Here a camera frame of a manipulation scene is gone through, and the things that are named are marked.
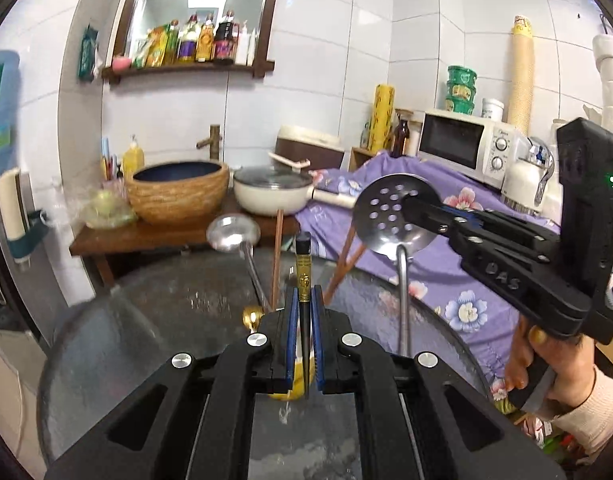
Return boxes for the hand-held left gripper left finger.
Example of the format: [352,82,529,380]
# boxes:
[44,286,300,480]

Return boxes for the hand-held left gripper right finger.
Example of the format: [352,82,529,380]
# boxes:
[310,285,568,480]

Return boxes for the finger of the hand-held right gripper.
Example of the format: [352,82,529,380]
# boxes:
[463,209,563,257]
[403,194,488,257]

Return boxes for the small gold spoon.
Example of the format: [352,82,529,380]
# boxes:
[242,307,266,334]

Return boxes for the steel slotted spoon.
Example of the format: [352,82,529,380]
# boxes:
[351,173,440,357]

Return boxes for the black gold-banded chopstick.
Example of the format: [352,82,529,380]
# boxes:
[294,233,313,402]

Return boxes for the brown wooden chopstick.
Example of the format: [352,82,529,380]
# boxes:
[331,243,368,293]
[270,209,285,312]
[325,224,358,307]

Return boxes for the steel ladle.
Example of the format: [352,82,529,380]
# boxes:
[206,213,275,314]

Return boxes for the person's right forearm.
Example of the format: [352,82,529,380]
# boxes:
[549,364,613,454]

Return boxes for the person's right hand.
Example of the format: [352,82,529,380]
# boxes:
[503,316,598,419]

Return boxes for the purple floral cloth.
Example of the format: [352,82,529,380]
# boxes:
[295,151,613,407]

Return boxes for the white microwave oven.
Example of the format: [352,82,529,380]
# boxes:
[417,108,518,193]

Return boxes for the brown glass bottle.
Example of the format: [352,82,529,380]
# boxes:
[389,118,410,159]

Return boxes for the jar with wooden lid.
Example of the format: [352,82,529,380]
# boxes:
[395,108,423,157]

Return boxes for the yellow wrap roll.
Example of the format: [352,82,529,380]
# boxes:
[369,84,395,154]

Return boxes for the brown and white rice cooker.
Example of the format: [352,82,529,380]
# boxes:
[276,125,345,174]

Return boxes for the white rice paddle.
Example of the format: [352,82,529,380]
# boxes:
[268,152,311,171]

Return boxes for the white pan with glass lid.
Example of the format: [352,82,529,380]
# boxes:
[233,164,360,217]

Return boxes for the round glass table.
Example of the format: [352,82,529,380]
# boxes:
[36,246,493,480]

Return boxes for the stack of toilet paper rolls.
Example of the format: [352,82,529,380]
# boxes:
[592,32,613,129]

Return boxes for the tall stack of paper cups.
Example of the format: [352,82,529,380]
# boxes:
[508,15,535,137]

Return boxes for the dark wooden counter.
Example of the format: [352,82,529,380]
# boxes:
[68,194,303,287]

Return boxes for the wicker wash basin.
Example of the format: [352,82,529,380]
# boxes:
[125,159,231,225]

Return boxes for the pile of colourful snack bags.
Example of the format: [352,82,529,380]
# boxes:
[491,385,588,462]

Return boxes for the bamboo style faucet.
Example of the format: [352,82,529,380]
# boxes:
[196,124,222,164]

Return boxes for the clear plastic bag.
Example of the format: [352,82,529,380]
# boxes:
[78,179,138,232]

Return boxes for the yellow soap dispenser bottle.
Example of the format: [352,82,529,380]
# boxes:
[122,134,146,177]

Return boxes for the toothbrush cup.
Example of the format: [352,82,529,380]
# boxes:
[101,136,125,182]

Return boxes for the row of condiment bottles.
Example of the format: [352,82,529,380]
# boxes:
[131,9,260,69]

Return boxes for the beige cloth cover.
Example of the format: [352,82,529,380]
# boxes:
[0,324,53,480]

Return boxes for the white paper cup sleeve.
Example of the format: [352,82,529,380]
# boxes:
[0,169,28,242]

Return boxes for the green hanging packet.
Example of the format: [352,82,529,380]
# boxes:
[77,24,100,82]

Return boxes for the blue water jug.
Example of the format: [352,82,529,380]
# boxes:
[0,49,20,184]

